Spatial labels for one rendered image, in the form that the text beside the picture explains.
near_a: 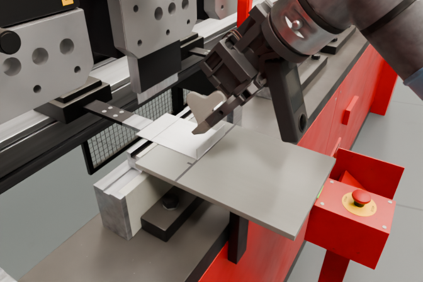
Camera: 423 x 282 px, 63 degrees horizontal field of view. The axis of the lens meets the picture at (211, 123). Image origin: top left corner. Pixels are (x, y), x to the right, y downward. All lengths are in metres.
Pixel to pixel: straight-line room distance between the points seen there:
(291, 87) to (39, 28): 0.29
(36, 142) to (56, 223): 1.22
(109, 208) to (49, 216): 1.41
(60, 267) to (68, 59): 0.34
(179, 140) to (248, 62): 0.21
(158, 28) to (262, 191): 0.26
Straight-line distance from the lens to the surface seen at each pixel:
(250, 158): 0.56
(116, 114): 0.68
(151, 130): 0.62
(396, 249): 1.89
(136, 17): 0.44
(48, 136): 0.77
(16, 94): 0.36
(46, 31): 0.37
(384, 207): 0.87
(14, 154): 0.74
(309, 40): 0.40
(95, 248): 0.62
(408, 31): 0.37
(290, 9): 0.39
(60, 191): 2.11
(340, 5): 0.38
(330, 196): 0.85
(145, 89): 0.54
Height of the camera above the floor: 1.35
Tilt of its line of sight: 33 degrees down
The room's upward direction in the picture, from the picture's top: straight up
